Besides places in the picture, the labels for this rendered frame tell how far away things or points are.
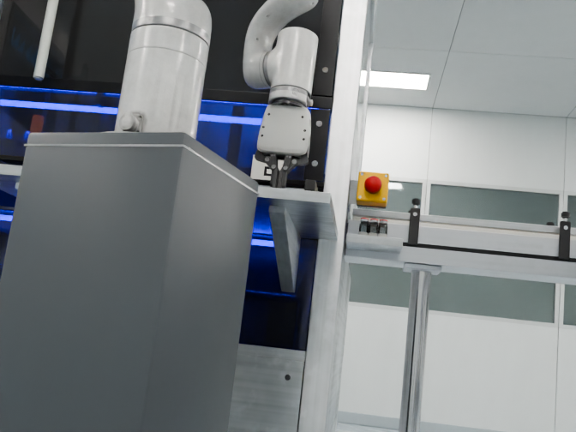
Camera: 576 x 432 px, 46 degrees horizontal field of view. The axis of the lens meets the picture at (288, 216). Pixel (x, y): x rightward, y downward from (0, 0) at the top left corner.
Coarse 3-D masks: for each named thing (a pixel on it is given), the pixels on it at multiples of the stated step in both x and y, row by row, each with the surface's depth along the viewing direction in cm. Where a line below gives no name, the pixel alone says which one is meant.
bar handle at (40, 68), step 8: (48, 0) 169; (56, 0) 169; (48, 8) 168; (56, 8) 169; (48, 16) 168; (48, 24) 168; (48, 32) 167; (40, 40) 167; (48, 40) 167; (40, 48) 166; (48, 48) 167; (40, 56) 166; (40, 64) 166; (40, 72) 165; (48, 72) 170; (40, 80) 166
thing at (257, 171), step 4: (256, 160) 162; (280, 160) 161; (284, 160) 161; (252, 164) 162; (256, 164) 162; (260, 164) 162; (264, 164) 162; (280, 164) 161; (252, 168) 162; (256, 168) 162; (260, 168) 162; (264, 168) 162; (280, 168) 161; (252, 172) 162; (256, 172) 162; (260, 172) 161; (268, 172) 161; (252, 176) 161; (256, 176) 161; (260, 176) 161; (264, 176) 161; (268, 176) 161
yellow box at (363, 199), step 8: (360, 176) 158; (368, 176) 158; (376, 176) 158; (384, 176) 158; (360, 184) 158; (384, 184) 157; (360, 192) 157; (384, 192) 157; (360, 200) 157; (368, 200) 157; (376, 200) 157; (384, 200) 156; (384, 208) 163
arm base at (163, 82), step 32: (160, 32) 98; (128, 64) 99; (160, 64) 97; (192, 64) 99; (128, 96) 97; (160, 96) 96; (192, 96) 99; (128, 128) 94; (160, 128) 95; (192, 128) 99
